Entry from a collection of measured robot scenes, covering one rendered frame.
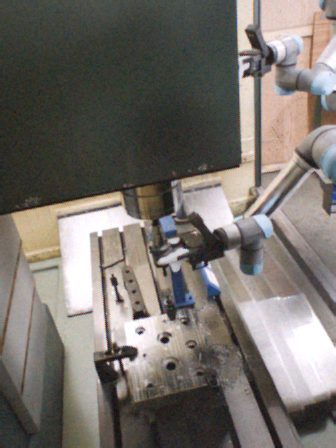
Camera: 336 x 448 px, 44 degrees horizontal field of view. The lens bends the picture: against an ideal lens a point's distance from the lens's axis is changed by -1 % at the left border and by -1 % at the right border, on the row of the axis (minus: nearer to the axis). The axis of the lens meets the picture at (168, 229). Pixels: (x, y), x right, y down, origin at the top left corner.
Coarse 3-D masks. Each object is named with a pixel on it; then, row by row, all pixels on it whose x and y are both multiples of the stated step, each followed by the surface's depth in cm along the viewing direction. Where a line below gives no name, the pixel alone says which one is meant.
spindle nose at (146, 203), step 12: (180, 180) 104; (120, 192) 103; (132, 192) 99; (144, 192) 98; (156, 192) 98; (168, 192) 100; (180, 192) 104; (132, 204) 101; (144, 204) 100; (156, 204) 100; (168, 204) 101; (180, 204) 106; (132, 216) 104; (144, 216) 102; (156, 216) 102
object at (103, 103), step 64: (0, 0) 68; (64, 0) 70; (128, 0) 72; (192, 0) 74; (0, 64) 73; (64, 64) 75; (128, 64) 77; (192, 64) 80; (0, 128) 79; (64, 128) 82; (128, 128) 84; (192, 128) 87; (0, 192) 86; (64, 192) 89
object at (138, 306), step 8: (128, 272) 160; (128, 280) 154; (136, 280) 154; (128, 288) 151; (136, 288) 150; (136, 296) 147; (136, 304) 144; (144, 304) 143; (136, 312) 141; (144, 312) 143
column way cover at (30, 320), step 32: (0, 224) 116; (0, 256) 111; (0, 288) 105; (32, 288) 138; (0, 320) 101; (32, 320) 132; (0, 352) 96; (32, 352) 125; (0, 384) 102; (32, 384) 119; (32, 416) 112
